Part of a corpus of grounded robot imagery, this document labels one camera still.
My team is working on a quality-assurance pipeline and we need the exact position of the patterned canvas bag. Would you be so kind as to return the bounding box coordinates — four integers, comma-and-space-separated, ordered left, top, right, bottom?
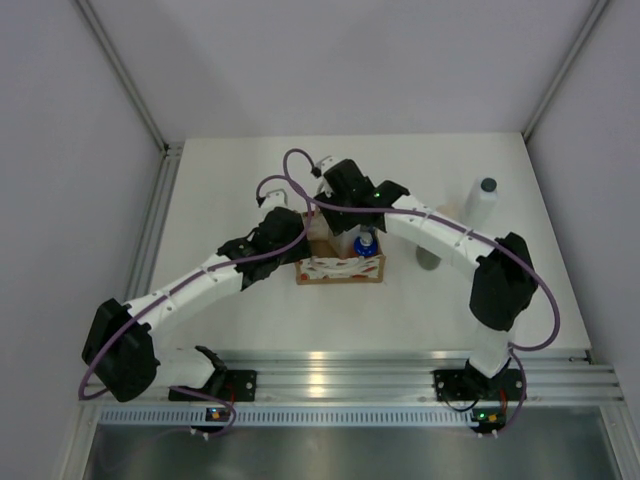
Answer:
295, 209, 386, 286

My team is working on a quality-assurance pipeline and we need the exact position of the grey pump bottle beige top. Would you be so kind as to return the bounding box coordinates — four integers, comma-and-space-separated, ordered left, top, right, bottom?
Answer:
415, 202, 459, 271

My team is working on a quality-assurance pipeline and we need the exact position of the large white bottle grey cap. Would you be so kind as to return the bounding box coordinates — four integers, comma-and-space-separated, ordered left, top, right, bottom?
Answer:
463, 177, 498, 229

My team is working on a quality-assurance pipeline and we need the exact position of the small white bottle grey cap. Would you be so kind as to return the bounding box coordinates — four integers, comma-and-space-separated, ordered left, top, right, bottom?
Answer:
328, 226, 360, 259

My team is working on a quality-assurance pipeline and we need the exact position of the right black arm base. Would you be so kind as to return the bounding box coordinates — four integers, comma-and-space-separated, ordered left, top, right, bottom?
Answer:
433, 368, 505, 402

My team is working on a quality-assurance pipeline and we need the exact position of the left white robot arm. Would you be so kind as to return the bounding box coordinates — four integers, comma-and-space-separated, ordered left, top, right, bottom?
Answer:
81, 207, 311, 403

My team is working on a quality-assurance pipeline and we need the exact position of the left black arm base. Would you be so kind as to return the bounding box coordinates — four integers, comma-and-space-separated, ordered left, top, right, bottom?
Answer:
219, 370, 258, 404

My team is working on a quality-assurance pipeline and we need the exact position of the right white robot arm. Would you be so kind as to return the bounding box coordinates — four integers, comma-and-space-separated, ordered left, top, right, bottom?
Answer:
312, 159, 538, 398

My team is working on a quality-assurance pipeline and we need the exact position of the orange bottle blue cap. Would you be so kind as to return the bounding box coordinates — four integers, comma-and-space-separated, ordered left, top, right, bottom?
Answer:
353, 231, 379, 258

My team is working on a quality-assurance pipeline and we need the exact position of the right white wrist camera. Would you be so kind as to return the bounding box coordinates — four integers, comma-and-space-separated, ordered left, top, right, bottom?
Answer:
314, 155, 339, 175

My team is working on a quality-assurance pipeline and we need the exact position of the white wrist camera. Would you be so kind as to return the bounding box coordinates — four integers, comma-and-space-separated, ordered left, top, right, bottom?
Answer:
314, 155, 339, 175
260, 189, 288, 210

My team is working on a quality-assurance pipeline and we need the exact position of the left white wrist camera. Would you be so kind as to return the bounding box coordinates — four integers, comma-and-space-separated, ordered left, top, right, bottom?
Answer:
260, 189, 288, 210

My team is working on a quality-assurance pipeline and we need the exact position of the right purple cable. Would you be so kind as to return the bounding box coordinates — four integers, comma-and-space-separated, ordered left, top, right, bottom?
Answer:
282, 148, 561, 441

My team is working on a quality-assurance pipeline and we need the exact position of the white slotted cable duct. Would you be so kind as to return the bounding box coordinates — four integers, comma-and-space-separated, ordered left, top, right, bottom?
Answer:
99, 406, 478, 427

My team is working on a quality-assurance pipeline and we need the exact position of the aluminium mounting rail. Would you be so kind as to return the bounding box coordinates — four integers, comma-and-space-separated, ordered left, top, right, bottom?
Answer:
220, 351, 624, 406

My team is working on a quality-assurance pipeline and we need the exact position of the left aluminium frame post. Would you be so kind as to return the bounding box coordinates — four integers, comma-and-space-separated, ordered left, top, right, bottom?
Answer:
72, 0, 168, 153

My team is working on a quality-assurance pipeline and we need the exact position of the aluminium frame post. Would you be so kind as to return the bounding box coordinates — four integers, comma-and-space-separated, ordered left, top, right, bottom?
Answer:
72, 0, 168, 153
521, 0, 613, 144

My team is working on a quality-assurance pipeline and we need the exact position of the right aluminium frame post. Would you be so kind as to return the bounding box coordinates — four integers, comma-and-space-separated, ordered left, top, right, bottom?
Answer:
521, 0, 613, 144

